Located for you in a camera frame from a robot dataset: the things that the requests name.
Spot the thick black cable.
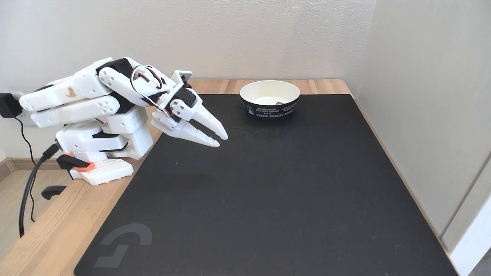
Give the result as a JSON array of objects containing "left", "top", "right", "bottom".
[{"left": 18, "top": 144, "right": 62, "bottom": 238}]

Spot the black and orange clamp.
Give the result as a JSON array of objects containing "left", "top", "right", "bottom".
[{"left": 41, "top": 153, "right": 96, "bottom": 200}]

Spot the black power adapter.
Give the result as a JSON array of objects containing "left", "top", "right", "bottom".
[{"left": 0, "top": 93, "right": 20, "bottom": 118}]

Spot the thin black cable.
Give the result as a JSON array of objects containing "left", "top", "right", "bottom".
[{"left": 15, "top": 117, "right": 37, "bottom": 223}]

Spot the white wall outlet plate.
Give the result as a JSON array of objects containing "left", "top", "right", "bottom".
[{"left": 13, "top": 92, "right": 36, "bottom": 127}]

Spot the wooden baseboard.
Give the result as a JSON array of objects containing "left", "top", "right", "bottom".
[{"left": 0, "top": 157, "right": 59, "bottom": 183}]

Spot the red white black servo cable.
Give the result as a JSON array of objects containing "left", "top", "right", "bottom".
[{"left": 130, "top": 65, "right": 174, "bottom": 116}]

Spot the white and navy paper bowl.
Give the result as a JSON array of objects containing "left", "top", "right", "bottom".
[{"left": 240, "top": 80, "right": 301, "bottom": 120}]

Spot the black desk mat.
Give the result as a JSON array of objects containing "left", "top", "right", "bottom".
[{"left": 74, "top": 94, "right": 459, "bottom": 276}]

